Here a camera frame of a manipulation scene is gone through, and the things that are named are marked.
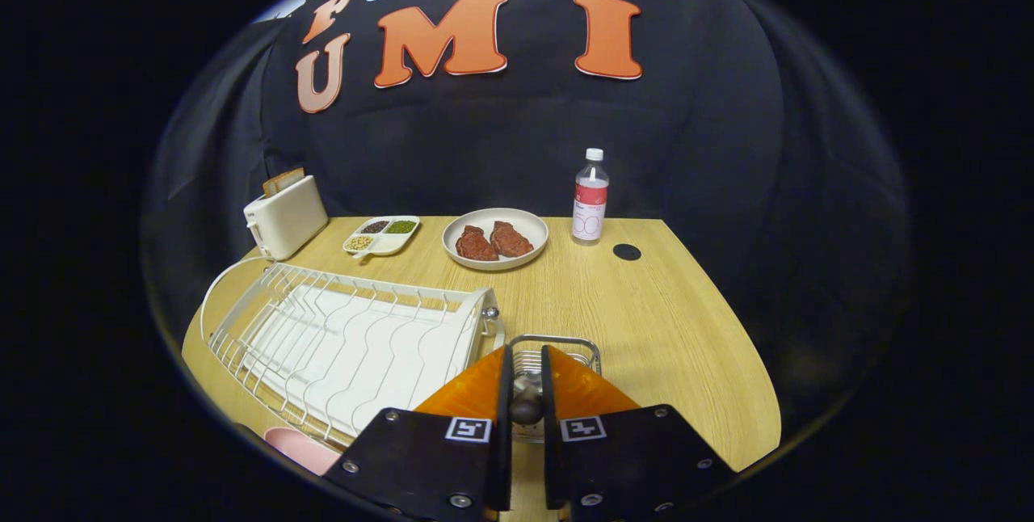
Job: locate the white toaster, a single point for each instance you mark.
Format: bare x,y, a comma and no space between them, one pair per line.
287,219

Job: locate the pink plate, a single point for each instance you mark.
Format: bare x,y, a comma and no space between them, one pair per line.
299,449

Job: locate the white divided snack tray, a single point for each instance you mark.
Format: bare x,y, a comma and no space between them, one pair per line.
396,243

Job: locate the red-brown steak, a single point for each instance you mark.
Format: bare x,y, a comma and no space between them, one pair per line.
475,246
510,240

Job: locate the clear bottle with red label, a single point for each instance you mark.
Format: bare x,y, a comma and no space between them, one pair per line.
590,207

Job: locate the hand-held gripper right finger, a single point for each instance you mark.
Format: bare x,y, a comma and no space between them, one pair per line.
551,457

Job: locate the black backdrop cloth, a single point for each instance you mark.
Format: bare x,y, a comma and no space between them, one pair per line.
501,142

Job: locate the heap of green beans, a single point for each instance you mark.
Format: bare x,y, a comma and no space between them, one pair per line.
401,226

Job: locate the brown toast slice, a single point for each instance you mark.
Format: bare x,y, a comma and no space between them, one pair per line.
283,181

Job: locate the heap of yellow beans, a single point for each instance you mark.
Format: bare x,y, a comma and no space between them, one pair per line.
360,242

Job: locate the white round plate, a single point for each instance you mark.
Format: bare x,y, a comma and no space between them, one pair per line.
533,227

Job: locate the heap of dark beans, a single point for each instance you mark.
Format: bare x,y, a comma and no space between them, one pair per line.
375,226

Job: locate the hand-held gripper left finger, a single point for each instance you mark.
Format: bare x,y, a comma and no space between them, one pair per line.
502,457

